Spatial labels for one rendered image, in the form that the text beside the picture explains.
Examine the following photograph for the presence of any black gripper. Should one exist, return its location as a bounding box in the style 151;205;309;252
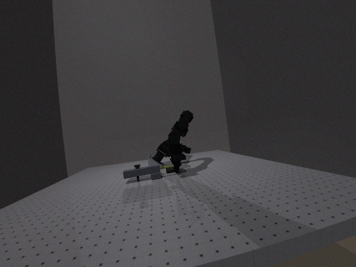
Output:
168;143;186;172

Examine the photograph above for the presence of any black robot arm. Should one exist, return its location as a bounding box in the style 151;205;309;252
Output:
152;110;193;164

